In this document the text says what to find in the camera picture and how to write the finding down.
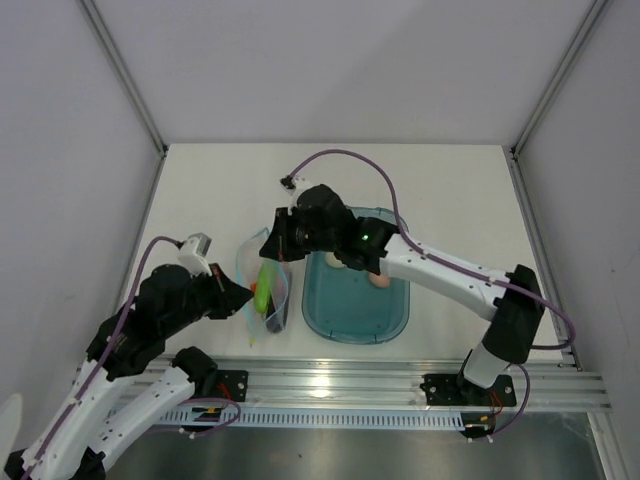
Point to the purple eggplant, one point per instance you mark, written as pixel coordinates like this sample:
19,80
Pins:
276,317

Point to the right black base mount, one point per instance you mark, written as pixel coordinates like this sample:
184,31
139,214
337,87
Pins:
448,389

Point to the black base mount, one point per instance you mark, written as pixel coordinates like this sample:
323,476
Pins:
232,384
448,389

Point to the light green cucumber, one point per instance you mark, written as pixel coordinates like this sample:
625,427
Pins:
262,296

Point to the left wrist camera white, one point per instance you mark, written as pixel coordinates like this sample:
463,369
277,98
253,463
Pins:
192,254

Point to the white slotted cable duct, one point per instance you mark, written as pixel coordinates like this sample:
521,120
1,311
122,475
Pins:
412,419

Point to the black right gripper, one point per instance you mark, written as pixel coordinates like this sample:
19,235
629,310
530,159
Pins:
278,244

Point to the pink egg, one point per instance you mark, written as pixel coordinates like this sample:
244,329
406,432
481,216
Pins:
380,281

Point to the aluminium mounting rail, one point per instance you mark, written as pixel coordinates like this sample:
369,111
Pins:
394,385

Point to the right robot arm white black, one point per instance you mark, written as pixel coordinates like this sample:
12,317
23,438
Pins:
511,302

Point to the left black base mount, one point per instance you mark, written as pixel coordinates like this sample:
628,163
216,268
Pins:
232,384

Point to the green bell pepper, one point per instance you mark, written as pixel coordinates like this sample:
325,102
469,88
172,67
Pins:
269,270

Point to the clear zip top bag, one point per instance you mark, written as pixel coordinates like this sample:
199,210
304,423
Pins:
247,266

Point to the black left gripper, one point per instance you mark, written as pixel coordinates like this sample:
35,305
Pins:
225,290

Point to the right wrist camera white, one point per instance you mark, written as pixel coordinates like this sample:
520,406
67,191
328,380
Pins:
295,186

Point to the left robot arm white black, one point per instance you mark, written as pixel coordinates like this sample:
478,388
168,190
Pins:
82,442

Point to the white egg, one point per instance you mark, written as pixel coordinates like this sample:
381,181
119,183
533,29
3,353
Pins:
332,261

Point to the teal plastic tray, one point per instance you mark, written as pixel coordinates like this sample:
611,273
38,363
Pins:
343,305

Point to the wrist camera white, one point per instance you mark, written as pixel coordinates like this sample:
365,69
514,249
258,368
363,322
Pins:
192,254
295,186

